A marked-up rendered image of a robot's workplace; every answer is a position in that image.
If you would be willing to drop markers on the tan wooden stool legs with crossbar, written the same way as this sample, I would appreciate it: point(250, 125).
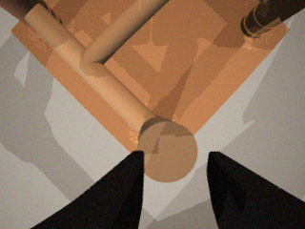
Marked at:
point(170, 149)

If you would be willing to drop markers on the orange-brown wooden stool seat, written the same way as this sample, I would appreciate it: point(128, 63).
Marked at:
point(183, 64)

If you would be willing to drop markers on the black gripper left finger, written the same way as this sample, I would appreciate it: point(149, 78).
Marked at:
point(113, 202)

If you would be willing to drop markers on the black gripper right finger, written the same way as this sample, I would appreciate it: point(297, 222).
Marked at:
point(242, 199)

